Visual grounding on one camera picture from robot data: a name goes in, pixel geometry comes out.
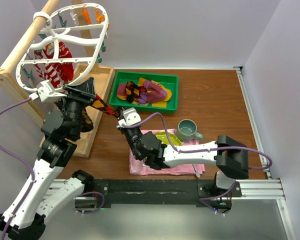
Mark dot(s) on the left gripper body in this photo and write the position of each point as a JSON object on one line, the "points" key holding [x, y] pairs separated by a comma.
{"points": [[74, 109]]}

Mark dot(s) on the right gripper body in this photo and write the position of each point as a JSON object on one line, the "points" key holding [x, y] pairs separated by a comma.
{"points": [[132, 136]]}

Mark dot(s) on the black argyle sock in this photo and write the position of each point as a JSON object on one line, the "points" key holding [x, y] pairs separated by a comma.
{"points": [[99, 104], [133, 91]]}

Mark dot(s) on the yellow monster sock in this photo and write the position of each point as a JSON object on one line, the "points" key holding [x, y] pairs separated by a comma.
{"points": [[161, 104]]}

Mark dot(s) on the purple yellow striped sock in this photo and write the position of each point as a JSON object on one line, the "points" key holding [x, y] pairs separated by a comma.
{"points": [[121, 92]]}

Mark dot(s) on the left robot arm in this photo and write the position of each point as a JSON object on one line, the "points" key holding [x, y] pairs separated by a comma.
{"points": [[28, 215]]}

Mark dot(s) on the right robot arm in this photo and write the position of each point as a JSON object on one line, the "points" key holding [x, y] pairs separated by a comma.
{"points": [[230, 156]]}

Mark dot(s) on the wooden hanger stand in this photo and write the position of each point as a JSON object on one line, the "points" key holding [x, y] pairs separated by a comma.
{"points": [[89, 36]]}

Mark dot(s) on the green scalloped plate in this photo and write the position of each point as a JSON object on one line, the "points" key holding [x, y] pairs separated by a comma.
{"points": [[173, 138]]}

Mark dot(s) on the pink cloth napkin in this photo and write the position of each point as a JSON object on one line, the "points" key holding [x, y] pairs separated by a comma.
{"points": [[137, 167]]}

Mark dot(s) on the red white striped sock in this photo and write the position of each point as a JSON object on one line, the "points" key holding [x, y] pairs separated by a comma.
{"points": [[53, 72]]}

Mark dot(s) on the teal ceramic mug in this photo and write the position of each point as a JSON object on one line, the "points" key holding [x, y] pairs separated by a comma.
{"points": [[187, 131]]}

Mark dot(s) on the green plastic tray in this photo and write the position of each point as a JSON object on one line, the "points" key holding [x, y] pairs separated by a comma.
{"points": [[170, 82]]}

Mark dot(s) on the silver spoon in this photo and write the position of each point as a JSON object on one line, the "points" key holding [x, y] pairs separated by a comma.
{"points": [[197, 174]]}

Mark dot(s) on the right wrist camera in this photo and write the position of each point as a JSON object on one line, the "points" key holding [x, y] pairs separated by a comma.
{"points": [[128, 117]]}

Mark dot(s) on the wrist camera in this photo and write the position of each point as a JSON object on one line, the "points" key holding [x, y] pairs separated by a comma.
{"points": [[46, 93], [128, 117]]}

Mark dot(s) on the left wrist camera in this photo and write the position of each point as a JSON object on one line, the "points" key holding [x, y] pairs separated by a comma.
{"points": [[46, 93]]}

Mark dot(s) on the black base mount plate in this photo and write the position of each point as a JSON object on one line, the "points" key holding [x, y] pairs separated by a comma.
{"points": [[201, 193]]}

